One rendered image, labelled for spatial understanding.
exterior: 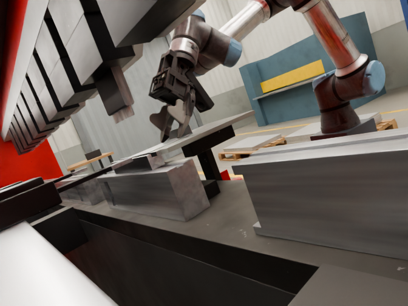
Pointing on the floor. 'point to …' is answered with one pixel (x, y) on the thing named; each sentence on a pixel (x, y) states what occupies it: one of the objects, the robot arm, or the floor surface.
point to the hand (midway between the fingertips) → (173, 136)
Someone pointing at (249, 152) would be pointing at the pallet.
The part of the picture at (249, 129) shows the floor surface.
